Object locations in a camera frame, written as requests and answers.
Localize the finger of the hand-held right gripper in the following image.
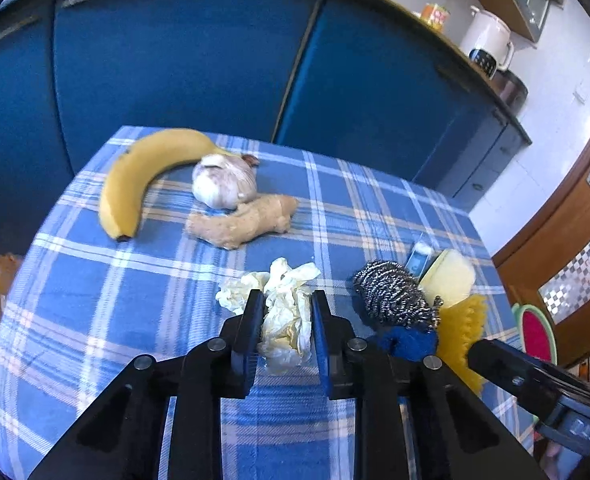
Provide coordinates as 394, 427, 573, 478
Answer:
468, 338, 566, 413

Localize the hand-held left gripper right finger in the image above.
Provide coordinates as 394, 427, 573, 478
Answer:
309, 289, 548, 480

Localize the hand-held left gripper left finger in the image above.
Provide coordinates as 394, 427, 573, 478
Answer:
27, 290, 267, 480

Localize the red bin with green rim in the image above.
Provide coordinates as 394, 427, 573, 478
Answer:
512, 302, 558, 363

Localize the small white tissue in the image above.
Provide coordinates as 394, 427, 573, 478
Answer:
215, 257, 322, 377

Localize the steel wool scrubber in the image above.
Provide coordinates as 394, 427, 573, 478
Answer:
351, 259, 444, 332

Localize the blue scrubber pad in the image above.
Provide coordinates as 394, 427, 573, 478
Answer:
366, 325, 438, 365

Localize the pale yellow foam roll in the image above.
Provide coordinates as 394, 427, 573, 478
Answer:
416, 248, 477, 309

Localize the small blue white packet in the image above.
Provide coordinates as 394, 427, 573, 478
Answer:
405, 241, 433, 281

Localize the ginger root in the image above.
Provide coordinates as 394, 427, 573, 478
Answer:
184, 194, 300, 251

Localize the blue plaid tablecloth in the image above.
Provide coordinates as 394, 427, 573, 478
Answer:
0, 125, 536, 480

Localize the wooden door with glass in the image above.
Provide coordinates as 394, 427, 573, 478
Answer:
492, 105, 590, 368

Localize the white garlic bulb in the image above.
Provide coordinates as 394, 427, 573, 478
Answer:
191, 152, 261, 209

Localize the yellow banana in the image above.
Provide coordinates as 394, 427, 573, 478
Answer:
98, 128, 238, 243

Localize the dark rice cooker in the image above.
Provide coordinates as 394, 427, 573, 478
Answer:
492, 67, 530, 108

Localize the blue kitchen base cabinet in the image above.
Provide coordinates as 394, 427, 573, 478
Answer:
0, 0, 533, 271

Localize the white electric kettle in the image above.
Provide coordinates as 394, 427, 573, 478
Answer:
458, 5, 516, 73

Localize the yellow food can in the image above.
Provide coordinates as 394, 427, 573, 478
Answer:
420, 2, 450, 31

